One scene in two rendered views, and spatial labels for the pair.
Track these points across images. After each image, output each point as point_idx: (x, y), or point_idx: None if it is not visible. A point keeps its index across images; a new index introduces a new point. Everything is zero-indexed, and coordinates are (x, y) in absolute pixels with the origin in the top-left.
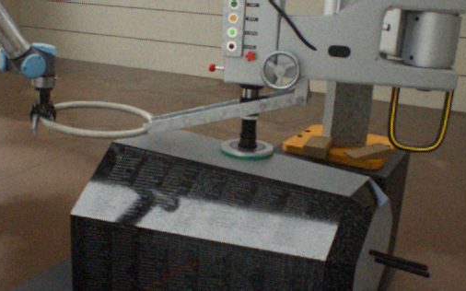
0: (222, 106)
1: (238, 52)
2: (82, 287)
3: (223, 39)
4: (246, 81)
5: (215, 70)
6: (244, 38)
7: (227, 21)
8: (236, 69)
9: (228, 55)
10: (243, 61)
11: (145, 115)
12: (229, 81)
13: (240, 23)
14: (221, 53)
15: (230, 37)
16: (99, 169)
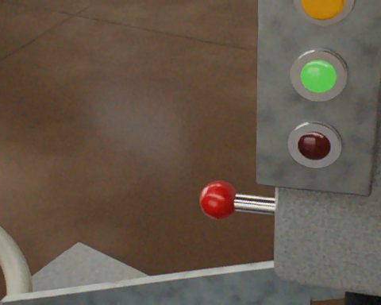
0: (272, 278)
1: (351, 176)
2: None
3: (267, 109)
4: None
5: (232, 213)
6: None
7: (290, 16)
8: (339, 237)
9: (300, 187)
10: (379, 203)
11: None
12: (307, 282)
13: (371, 25)
14: (259, 177)
15: (308, 100)
16: None
